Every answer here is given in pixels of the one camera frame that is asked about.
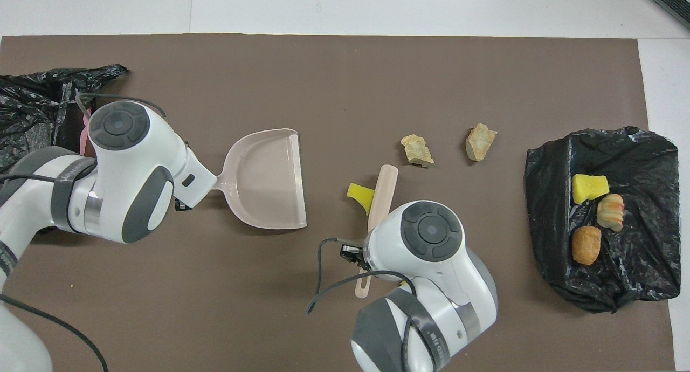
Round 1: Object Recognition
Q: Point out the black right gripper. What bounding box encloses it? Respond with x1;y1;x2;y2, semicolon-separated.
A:
340;244;373;271

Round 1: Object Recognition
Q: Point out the small yellow sponge piece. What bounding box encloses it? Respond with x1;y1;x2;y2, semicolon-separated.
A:
347;182;376;215

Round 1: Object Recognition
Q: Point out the beige hand brush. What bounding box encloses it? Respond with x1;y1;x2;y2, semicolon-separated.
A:
355;164;399;299

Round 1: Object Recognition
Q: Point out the beige plastic dustpan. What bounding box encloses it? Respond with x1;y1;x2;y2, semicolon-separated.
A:
216;128;308;230

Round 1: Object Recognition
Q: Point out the beige rough foam chunk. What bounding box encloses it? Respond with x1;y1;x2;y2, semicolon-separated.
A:
401;134;434;168
465;123;498;162

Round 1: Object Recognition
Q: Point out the brown toy bread roll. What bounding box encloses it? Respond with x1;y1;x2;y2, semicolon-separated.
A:
571;225;602;266

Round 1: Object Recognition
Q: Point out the yellow sponge block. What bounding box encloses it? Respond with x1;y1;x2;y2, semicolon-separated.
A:
571;174;610;205

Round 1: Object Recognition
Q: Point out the pink bin with black bag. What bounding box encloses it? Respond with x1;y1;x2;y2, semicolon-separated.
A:
0;64;129;160

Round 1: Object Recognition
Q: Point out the black bag lined bin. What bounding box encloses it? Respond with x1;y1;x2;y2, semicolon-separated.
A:
525;126;681;314

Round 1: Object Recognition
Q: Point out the brown table mat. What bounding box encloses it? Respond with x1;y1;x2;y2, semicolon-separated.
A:
0;33;677;372

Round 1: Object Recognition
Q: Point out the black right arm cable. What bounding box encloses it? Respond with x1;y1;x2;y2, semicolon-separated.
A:
305;237;418;372

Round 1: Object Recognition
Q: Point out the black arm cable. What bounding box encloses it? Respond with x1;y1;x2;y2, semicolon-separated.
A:
305;237;418;372
0;92;168;372

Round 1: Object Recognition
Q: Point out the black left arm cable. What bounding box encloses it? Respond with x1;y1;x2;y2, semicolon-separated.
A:
0;92;168;372

